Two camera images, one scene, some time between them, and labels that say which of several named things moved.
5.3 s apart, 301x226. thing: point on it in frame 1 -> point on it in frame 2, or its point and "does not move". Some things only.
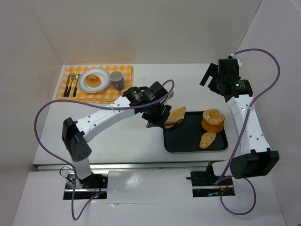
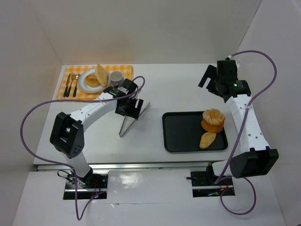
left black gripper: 157,117 -> 128,111
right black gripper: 210,75 does not move
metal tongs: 150,124 -> 122,133
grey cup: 117,79 does not move
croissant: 175,115 -> 101,75
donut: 92,81 does not move
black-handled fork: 73,76 does not move
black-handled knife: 67,84 does not move
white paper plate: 105,80 does not move
